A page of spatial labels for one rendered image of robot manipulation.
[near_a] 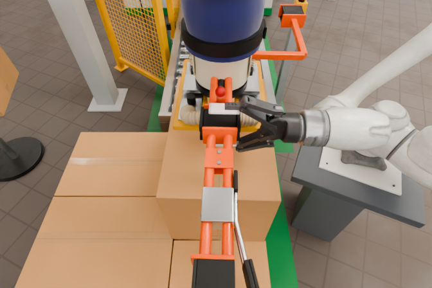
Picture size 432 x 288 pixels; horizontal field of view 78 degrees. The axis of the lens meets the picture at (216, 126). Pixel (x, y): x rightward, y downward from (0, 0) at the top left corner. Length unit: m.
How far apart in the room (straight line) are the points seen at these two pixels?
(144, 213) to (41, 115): 1.74
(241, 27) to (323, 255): 1.53
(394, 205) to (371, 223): 0.84
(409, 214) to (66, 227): 1.41
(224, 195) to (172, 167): 0.43
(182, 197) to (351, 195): 0.68
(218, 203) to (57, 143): 2.10
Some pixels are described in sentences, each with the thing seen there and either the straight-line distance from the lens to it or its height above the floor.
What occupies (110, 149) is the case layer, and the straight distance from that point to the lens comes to 1.57.
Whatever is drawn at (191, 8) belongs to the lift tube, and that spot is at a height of 1.44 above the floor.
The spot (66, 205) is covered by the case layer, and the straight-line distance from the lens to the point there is 1.48.
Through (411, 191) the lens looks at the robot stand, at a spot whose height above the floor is 0.75.
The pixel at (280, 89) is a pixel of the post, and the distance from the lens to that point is 2.20.
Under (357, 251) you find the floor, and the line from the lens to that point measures 2.00.
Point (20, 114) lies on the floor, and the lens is 2.94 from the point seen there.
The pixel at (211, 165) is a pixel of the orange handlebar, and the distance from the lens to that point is 0.57.
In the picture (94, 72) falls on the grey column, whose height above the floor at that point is 0.39.
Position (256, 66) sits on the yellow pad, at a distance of 1.01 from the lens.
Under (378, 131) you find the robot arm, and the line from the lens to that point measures 0.71.
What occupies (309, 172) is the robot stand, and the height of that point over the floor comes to 0.75.
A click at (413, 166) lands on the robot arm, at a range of 1.17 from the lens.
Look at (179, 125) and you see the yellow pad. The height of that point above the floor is 1.13.
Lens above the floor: 1.73
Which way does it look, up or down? 49 degrees down
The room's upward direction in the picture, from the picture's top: straight up
